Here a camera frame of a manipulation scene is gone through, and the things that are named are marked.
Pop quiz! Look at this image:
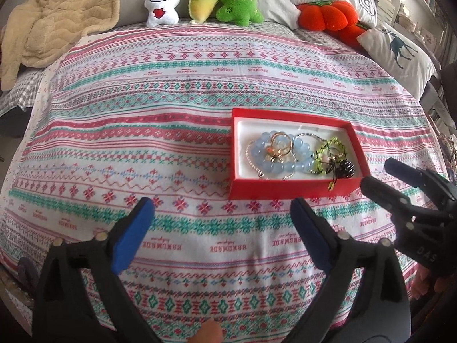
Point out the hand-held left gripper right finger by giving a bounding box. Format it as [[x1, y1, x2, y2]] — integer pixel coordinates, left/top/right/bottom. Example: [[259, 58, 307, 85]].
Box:
[[291, 197, 411, 343]]

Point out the red cardboard box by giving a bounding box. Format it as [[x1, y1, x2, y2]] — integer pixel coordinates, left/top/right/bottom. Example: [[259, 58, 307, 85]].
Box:
[[228, 108, 371, 201]]

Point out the person's left hand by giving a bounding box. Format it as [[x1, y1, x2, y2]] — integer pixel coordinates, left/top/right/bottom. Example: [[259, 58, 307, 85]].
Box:
[[187, 320, 224, 343]]

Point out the white deer print pillow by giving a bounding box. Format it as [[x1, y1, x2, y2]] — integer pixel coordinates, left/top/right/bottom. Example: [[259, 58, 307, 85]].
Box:
[[357, 21, 438, 97]]

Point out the white plush toy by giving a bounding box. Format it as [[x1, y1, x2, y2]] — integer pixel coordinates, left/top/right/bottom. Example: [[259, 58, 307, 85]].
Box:
[[144, 0, 181, 28]]

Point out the orange pumpkin plush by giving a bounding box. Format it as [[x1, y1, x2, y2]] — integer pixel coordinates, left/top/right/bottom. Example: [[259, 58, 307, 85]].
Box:
[[298, 0, 372, 49]]

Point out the gold ring with pale stone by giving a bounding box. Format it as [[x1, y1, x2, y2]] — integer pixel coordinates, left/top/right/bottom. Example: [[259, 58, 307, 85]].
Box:
[[267, 132, 295, 158]]

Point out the clear bead bracelet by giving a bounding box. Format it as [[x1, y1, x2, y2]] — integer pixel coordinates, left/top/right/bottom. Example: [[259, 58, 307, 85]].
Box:
[[246, 139, 297, 181]]

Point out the light blue bead bracelet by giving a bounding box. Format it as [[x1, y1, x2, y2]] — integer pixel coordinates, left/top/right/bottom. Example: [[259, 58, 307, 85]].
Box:
[[250, 132, 316, 174]]

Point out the neon green beaded bracelet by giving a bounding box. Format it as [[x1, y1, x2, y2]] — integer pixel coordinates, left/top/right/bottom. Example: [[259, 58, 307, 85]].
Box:
[[310, 136, 348, 192]]

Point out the person's right hand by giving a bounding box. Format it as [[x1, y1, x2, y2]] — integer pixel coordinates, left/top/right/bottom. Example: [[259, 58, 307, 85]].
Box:
[[410, 264, 440, 301]]

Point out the beige quilted blanket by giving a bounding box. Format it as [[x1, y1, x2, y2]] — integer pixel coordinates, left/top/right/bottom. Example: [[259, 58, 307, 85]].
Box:
[[0, 0, 138, 91]]

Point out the dark green bead bracelet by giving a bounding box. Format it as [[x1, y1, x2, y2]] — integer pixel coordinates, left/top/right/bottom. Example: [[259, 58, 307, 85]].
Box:
[[293, 132, 343, 176]]

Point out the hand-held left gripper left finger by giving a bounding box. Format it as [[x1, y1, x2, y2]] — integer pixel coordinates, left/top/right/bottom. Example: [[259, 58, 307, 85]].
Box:
[[32, 196, 161, 343]]

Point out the white bookshelf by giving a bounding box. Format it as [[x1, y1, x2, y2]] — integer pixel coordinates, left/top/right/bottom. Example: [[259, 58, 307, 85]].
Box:
[[400, 0, 457, 65]]

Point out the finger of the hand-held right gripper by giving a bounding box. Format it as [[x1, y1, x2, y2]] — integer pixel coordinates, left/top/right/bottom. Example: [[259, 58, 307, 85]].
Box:
[[384, 158, 457, 201], [360, 177, 454, 222]]

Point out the stack of books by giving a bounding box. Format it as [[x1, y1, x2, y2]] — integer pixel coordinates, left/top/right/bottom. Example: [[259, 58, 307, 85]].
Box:
[[369, 0, 397, 25]]

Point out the grey checked sheet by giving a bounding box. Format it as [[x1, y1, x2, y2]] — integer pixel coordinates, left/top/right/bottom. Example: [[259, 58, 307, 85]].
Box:
[[0, 68, 47, 115]]

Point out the green tree plush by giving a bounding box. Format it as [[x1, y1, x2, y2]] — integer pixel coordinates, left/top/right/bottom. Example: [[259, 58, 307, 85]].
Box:
[[215, 0, 264, 27]]

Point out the patterned knit-print bedspread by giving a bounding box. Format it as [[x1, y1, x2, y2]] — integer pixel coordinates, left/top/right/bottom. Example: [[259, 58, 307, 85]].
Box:
[[0, 19, 450, 343]]

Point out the dark beaded hair clip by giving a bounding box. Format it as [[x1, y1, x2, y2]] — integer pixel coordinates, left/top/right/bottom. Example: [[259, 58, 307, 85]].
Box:
[[330, 160, 358, 180]]

